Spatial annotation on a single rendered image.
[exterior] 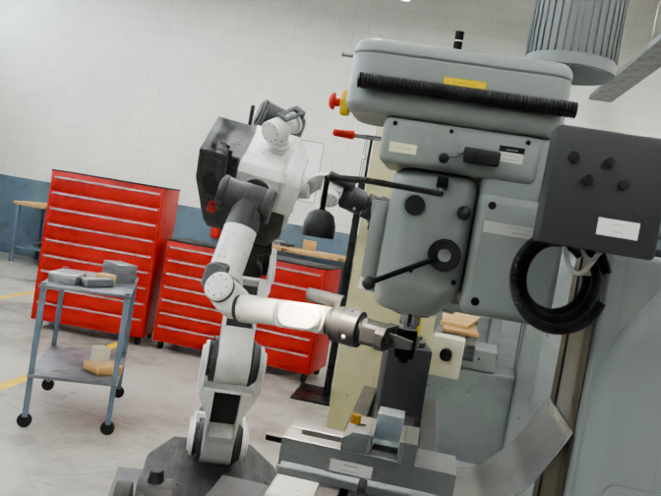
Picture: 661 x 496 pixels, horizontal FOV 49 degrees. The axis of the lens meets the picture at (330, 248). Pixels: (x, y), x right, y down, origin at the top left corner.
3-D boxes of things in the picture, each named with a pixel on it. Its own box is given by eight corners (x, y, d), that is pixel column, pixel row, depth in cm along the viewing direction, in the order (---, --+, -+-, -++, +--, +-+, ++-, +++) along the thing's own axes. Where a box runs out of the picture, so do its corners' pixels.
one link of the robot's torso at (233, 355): (201, 384, 232) (222, 247, 249) (256, 391, 235) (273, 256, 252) (203, 375, 218) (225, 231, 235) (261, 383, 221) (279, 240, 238)
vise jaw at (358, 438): (339, 449, 143) (342, 429, 142) (347, 431, 155) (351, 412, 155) (369, 455, 142) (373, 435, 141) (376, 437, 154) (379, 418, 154)
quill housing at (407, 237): (368, 309, 160) (392, 163, 158) (376, 299, 180) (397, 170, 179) (455, 325, 157) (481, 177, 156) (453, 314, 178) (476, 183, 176)
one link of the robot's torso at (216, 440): (187, 437, 255) (206, 328, 232) (244, 444, 258) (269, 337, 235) (182, 471, 241) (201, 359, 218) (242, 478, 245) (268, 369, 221)
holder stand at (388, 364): (378, 410, 202) (390, 340, 201) (375, 391, 224) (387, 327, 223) (421, 418, 202) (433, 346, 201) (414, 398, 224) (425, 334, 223)
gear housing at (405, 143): (377, 160, 157) (385, 114, 156) (385, 169, 181) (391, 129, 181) (535, 185, 152) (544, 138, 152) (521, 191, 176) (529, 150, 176)
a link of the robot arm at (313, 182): (339, 202, 252) (301, 203, 254) (342, 185, 258) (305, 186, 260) (337, 187, 247) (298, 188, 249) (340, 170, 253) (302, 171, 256)
